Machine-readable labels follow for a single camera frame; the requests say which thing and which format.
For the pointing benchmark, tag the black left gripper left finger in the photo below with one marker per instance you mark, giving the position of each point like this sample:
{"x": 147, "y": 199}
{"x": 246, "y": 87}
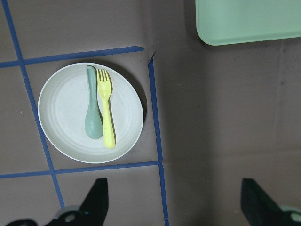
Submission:
{"x": 92, "y": 211}

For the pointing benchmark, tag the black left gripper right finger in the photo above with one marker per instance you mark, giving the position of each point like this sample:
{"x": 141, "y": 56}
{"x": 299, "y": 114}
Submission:
{"x": 260, "y": 210}

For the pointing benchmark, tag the white round plate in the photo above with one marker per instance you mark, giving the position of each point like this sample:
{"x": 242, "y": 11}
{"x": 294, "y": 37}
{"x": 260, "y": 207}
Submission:
{"x": 63, "y": 105}

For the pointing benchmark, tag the yellow plastic fork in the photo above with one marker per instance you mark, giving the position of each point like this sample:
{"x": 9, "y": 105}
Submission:
{"x": 105, "y": 90}

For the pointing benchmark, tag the green plastic spoon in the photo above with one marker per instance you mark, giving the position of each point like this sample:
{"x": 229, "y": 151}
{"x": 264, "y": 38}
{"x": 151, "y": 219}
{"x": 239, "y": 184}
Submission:
{"x": 93, "y": 122}

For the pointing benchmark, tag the light green tray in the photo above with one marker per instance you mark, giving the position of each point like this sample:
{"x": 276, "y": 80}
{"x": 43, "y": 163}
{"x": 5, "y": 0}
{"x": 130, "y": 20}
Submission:
{"x": 224, "y": 22}

